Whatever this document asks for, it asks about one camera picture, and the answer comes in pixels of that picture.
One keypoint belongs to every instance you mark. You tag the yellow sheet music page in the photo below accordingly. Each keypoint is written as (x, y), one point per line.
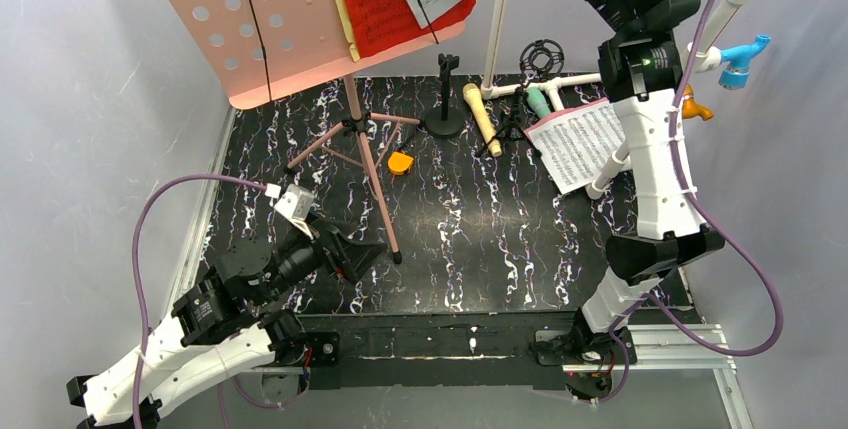
(347, 28)

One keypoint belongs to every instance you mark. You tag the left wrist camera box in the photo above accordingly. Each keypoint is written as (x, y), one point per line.
(293, 204)

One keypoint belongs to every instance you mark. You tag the orange tape measure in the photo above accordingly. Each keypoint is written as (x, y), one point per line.
(400, 164)

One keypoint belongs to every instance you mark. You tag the blue pipe fitting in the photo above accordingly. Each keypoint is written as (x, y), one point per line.
(737, 61)

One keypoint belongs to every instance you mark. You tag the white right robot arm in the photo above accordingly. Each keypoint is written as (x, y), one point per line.
(641, 70)

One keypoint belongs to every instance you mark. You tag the pink music stand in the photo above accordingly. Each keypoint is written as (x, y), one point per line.
(264, 50)

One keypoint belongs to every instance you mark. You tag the green microphone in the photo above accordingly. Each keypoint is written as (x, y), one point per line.
(537, 102)

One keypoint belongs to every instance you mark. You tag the right robot arm base mount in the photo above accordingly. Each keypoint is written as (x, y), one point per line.
(589, 359)

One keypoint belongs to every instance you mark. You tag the cream yellow microphone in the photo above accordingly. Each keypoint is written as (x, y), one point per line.
(473, 98)

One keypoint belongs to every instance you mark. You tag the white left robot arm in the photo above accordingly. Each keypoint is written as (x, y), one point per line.
(232, 320)

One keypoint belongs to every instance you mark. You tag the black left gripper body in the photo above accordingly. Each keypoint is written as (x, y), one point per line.
(337, 250)

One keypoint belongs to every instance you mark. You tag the pink sheet music page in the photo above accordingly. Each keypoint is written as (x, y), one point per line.
(571, 113)

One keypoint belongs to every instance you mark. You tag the red sheet music page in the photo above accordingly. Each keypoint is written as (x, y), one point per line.
(380, 25)

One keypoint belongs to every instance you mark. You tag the orange pipe fitting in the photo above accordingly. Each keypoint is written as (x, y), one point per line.
(690, 108)

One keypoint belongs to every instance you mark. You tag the white PVC pipe frame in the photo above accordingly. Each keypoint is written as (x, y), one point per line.
(707, 58)

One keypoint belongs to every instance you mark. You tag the small black tripod stand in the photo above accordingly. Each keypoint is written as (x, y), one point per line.
(537, 62)

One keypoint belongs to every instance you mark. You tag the black microphone stand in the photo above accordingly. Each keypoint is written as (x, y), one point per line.
(443, 121)

